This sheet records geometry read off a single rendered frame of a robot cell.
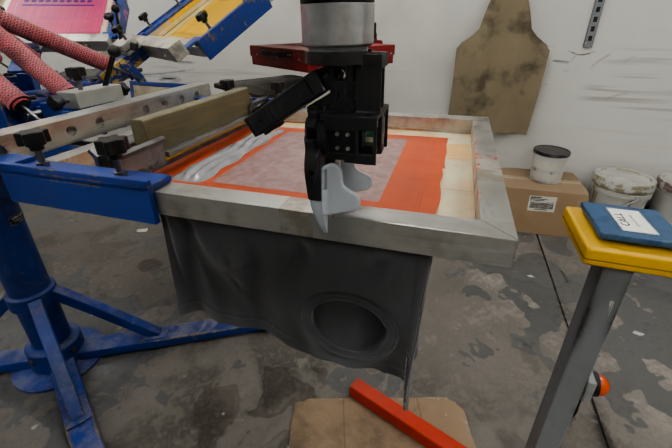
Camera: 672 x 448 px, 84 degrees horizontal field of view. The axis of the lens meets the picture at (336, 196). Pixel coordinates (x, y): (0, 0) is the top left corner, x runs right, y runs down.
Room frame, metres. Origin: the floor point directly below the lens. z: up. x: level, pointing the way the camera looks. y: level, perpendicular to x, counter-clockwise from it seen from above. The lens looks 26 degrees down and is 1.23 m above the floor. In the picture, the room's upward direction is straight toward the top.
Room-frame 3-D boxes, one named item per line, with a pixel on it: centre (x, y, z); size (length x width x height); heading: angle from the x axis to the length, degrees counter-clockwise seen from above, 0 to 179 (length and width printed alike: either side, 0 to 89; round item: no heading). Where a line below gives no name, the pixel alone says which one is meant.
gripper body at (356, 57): (0.42, -0.01, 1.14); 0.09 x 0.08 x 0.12; 73
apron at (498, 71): (2.44, -1.02, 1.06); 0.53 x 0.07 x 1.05; 73
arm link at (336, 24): (0.42, 0.00, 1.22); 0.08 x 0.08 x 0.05
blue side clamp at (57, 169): (0.54, 0.40, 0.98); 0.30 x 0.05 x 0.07; 73
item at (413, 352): (0.65, -0.19, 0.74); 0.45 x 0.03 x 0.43; 163
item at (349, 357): (0.55, 0.09, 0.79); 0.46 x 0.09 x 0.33; 73
